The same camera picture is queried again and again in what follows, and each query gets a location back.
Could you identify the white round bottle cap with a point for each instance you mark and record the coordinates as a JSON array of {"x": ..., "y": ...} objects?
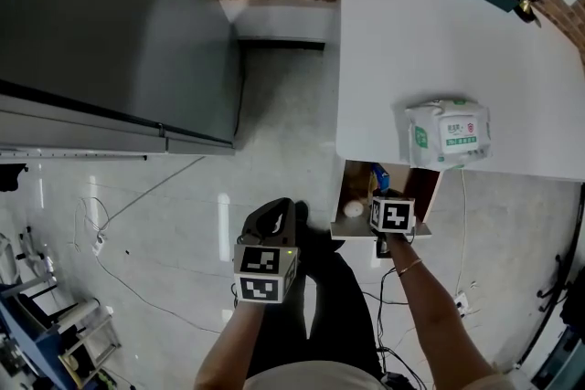
[{"x": 353, "y": 209}]

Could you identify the person's right leg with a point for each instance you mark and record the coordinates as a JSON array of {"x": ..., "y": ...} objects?
[{"x": 343, "y": 310}]

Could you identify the person's leg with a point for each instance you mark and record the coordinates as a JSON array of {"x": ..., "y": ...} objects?
[
  {"x": 343, "y": 310},
  {"x": 297, "y": 324}
]

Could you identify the person's left forearm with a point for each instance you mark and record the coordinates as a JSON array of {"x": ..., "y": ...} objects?
[{"x": 228, "y": 342}]

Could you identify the person's light shirt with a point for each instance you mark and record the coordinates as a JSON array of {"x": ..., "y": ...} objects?
[{"x": 315, "y": 379}]

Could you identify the white green wet wipes pack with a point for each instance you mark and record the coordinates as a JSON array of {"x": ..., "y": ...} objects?
[{"x": 452, "y": 134}]

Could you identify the white desk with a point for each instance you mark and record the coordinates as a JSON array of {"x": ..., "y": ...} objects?
[{"x": 411, "y": 36}]

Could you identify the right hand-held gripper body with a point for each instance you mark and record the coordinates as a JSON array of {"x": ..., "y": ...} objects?
[{"x": 393, "y": 217}]

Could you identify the silver metal rail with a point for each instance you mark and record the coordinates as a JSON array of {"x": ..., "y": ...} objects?
[{"x": 68, "y": 155}]

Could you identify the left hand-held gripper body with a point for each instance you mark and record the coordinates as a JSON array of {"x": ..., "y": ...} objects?
[{"x": 265, "y": 274}]

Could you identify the blue storage bin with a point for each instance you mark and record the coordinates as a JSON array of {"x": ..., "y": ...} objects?
[{"x": 562, "y": 365}]

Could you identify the wooden drawer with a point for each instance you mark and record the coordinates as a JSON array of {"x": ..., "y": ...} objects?
[{"x": 354, "y": 187}]

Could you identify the person's right forearm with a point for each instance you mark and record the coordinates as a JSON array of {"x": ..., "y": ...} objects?
[{"x": 434, "y": 319}]

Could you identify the white power strip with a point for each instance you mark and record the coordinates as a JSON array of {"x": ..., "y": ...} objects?
[
  {"x": 98, "y": 245},
  {"x": 462, "y": 303}
]

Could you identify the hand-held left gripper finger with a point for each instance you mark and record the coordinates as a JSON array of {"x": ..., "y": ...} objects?
[
  {"x": 258, "y": 224},
  {"x": 287, "y": 228}
]

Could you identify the black fabric item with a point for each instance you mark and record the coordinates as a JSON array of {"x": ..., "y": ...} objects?
[{"x": 11, "y": 177}]

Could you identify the black office chair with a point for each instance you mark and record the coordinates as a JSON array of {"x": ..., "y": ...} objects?
[{"x": 564, "y": 287}]

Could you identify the person's left leg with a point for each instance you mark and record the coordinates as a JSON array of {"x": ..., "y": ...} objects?
[{"x": 297, "y": 324}]

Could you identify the blue cart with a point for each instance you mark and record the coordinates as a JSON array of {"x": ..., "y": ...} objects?
[{"x": 27, "y": 333}]

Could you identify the blue and white box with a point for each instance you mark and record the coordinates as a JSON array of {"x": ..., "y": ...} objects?
[{"x": 380, "y": 180}]

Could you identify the tall refrigerator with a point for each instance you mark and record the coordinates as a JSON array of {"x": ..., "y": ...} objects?
[{"x": 114, "y": 13}]

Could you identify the metal rack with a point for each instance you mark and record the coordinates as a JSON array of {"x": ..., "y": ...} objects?
[{"x": 91, "y": 333}]

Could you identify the white machine parts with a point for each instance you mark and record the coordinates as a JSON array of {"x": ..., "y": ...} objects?
[{"x": 27, "y": 256}]

